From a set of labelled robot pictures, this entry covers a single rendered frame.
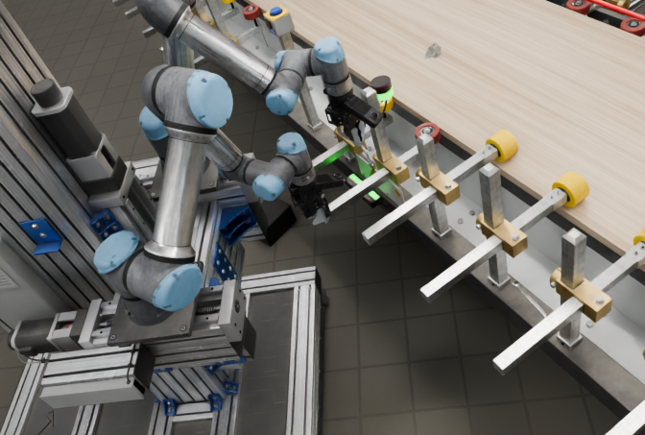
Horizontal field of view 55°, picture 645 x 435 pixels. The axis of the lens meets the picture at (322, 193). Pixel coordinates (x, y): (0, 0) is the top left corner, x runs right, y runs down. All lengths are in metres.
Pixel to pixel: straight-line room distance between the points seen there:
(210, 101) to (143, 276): 0.42
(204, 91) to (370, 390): 1.54
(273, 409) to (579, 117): 1.42
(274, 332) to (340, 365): 0.30
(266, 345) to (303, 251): 0.65
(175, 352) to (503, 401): 1.24
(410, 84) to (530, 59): 0.41
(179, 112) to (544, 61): 1.32
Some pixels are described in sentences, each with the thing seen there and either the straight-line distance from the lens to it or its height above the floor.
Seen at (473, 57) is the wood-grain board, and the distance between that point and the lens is 2.31.
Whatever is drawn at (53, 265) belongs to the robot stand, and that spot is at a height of 1.10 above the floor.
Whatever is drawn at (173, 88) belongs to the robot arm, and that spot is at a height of 1.55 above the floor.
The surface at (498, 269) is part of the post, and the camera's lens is 1.78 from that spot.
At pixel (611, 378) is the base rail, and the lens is 1.74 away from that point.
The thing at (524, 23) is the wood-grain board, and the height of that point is 0.90.
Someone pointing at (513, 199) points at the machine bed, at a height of 0.78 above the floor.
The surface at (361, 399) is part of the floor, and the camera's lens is 2.53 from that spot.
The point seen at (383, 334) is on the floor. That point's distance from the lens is 2.64.
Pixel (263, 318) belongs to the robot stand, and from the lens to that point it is 2.58.
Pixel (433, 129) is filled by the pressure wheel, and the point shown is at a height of 0.90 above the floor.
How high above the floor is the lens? 2.24
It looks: 44 degrees down
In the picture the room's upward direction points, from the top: 21 degrees counter-clockwise
